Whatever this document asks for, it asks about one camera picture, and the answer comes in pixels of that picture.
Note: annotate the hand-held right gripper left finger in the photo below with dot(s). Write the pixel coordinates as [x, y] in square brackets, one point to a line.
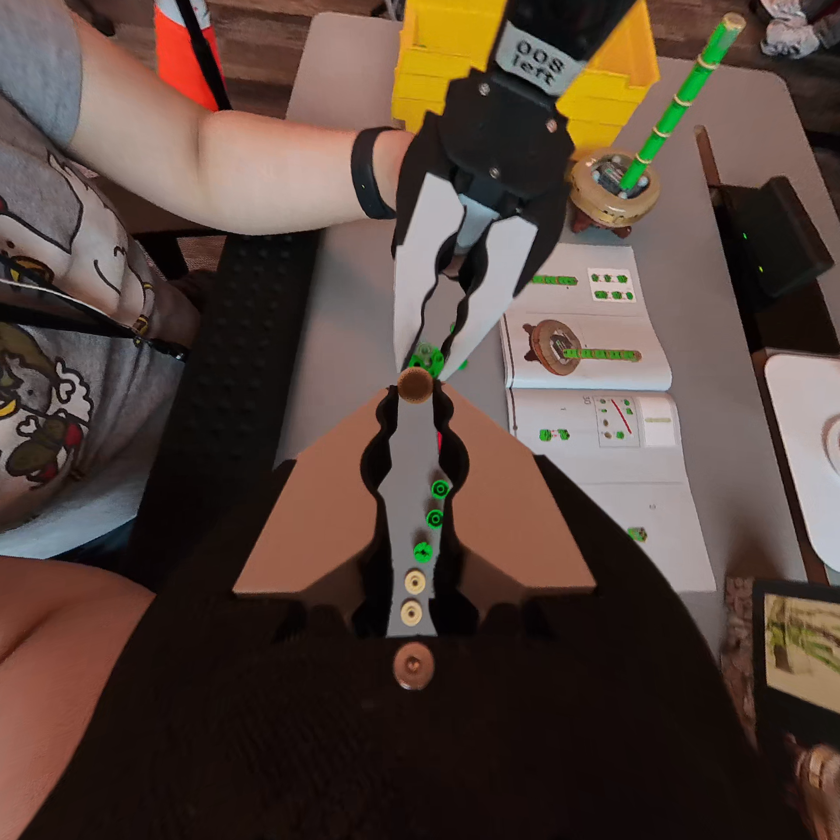
[315, 518]

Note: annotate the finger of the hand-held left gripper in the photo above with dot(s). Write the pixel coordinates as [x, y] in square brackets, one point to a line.
[413, 262]
[502, 275]

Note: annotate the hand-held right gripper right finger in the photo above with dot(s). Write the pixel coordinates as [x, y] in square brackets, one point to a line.
[518, 525]

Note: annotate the green round brick piece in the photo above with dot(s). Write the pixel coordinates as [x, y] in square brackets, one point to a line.
[425, 359]

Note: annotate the tan round tile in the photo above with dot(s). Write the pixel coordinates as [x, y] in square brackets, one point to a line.
[415, 384]
[415, 581]
[411, 610]

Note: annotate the person's left forearm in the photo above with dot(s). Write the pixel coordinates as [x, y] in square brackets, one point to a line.
[229, 170]

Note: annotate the grey desk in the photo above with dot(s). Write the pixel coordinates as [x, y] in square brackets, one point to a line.
[722, 407]

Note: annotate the green flat round tile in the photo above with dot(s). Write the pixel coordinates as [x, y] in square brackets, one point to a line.
[439, 489]
[434, 518]
[423, 551]

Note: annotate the black wristband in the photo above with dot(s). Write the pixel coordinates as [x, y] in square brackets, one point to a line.
[374, 174]

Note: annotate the instruction booklet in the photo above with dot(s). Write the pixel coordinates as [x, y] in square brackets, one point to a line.
[590, 459]

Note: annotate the toy bamboo pot model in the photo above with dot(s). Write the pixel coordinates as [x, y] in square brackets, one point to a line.
[590, 200]

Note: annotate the yellow plastic bin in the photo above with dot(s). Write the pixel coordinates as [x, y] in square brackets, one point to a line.
[426, 52]

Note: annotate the black dimpled wrist rest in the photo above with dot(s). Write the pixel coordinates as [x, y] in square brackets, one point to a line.
[229, 361]

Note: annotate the person in grey shirt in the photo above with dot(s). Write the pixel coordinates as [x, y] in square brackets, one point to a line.
[98, 394]

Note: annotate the black device with green lights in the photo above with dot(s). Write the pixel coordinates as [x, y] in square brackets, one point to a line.
[774, 236]

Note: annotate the white rounded pad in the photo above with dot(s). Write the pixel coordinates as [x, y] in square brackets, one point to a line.
[800, 420]

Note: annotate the black bamboo set box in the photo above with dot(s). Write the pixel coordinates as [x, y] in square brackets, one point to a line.
[800, 643]

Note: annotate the orange cone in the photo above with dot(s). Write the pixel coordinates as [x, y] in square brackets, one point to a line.
[184, 59]

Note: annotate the person's bare leg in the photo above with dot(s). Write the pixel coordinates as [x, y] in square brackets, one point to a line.
[59, 689]

